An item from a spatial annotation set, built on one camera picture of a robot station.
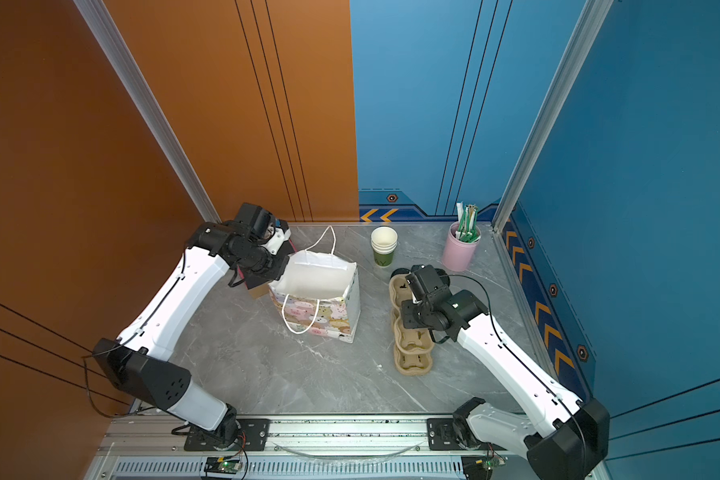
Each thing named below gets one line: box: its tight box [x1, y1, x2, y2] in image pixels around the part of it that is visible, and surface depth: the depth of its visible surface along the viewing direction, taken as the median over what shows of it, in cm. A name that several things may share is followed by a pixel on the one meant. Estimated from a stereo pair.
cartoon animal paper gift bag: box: [269, 226, 362, 343], surface depth 81 cm
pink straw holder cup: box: [442, 222, 482, 272], surface depth 101 cm
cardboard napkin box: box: [248, 283, 269, 299], surface depth 99 cm
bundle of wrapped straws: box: [455, 201, 479, 243], surface depth 97 cm
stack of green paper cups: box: [371, 226, 398, 268], surface depth 102 cm
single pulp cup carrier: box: [388, 274, 414, 313], surface depth 81 cm
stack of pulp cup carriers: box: [389, 292, 434, 376], surface depth 79 cm
